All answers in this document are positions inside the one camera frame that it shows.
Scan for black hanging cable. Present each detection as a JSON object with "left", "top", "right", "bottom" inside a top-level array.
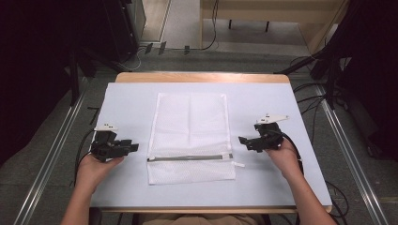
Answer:
[{"left": 200, "top": 0, "right": 220, "bottom": 52}]

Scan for metal floor rail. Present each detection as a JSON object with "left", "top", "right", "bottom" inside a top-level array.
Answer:
[
  {"left": 12, "top": 78, "right": 89, "bottom": 225},
  {"left": 314, "top": 83, "right": 390, "bottom": 225}
]

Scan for black stand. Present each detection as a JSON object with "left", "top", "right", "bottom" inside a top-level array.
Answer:
[{"left": 274, "top": 46, "right": 348, "bottom": 111}]

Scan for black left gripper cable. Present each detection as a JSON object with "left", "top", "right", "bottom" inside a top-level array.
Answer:
[{"left": 72, "top": 128, "right": 96, "bottom": 186}]

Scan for light wooden bench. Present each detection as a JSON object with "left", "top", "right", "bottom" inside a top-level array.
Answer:
[{"left": 199, "top": 0, "right": 349, "bottom": 54}]

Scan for wooden table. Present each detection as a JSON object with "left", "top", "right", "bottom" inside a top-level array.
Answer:
[{"left": 88, "top": 71, "right": 333, "bottom": 216}]

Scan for dark curtain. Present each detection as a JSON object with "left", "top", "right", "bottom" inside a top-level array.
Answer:
[
  {"left": 325, "top": 0, "right": 398, "bottom": 162},
  {"left": 0, "top": 0, "right": 109, "bottom": 167}
]

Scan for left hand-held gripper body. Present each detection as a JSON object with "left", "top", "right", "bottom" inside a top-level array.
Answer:
[{"left": 90, "top": 123, "right": 132, "bottom": 163}]

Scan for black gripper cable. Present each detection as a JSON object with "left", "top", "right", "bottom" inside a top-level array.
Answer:
[
  {"left": 280, "top": 131, "right": 305, "bottom": 174},
  {"left": 72, "top": 128, "right": 96, "bottom": 186}
]

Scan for black cabinet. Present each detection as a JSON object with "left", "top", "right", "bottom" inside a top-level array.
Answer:
[{"left": 101, "top": 0, "right": 147, "bottom": 64}]

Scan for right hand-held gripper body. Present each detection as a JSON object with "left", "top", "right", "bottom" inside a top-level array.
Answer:
[{"left": 253, "top": 113, "right": 290, "bottom": 152}]

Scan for person's left hand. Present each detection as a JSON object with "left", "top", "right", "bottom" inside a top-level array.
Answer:
[{"left": 75, "top": 153, "right": 125, "bottom": 192}]

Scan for person's beige trousers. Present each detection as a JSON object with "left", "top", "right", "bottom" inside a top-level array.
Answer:
[{"left": 136, "top": 213, "right": 265, "bottom": 225}]

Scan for white mesh laundry bag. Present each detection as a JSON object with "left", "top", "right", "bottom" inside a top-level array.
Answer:
[{"left": 145, "top": 91, "right": 246, "bottom": 186}]

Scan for black floor cables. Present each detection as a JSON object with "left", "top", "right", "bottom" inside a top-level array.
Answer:
[{"left": 290, "top": 55, "right": 329, "bottom": 144}]

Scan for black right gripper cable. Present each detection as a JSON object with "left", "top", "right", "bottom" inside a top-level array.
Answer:
[{"left": 280, "top": 131, "right": 305, "bottom": 174}]

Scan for person's right hand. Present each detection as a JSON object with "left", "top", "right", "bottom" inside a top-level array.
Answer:
[{"left": 263, "top": 138, "right": 304, "bottom": 182}]

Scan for white table mat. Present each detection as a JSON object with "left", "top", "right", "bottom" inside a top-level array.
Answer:
[{"left": 89, "top": 82, "right": 333, "bottom": 209}]

